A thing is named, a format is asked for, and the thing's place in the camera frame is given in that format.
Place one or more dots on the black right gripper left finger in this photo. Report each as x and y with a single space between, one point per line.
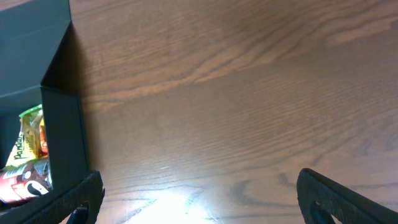
80 203

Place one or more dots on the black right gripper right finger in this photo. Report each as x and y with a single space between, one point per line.
322 200

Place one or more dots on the red Pringles can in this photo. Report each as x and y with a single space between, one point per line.
26 181

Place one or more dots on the orange yellow peanut snack packet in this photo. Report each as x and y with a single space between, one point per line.
43 139

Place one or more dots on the green pandan cake packet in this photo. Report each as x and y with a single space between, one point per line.
27 146

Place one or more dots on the black gift box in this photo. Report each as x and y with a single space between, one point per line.
39 67

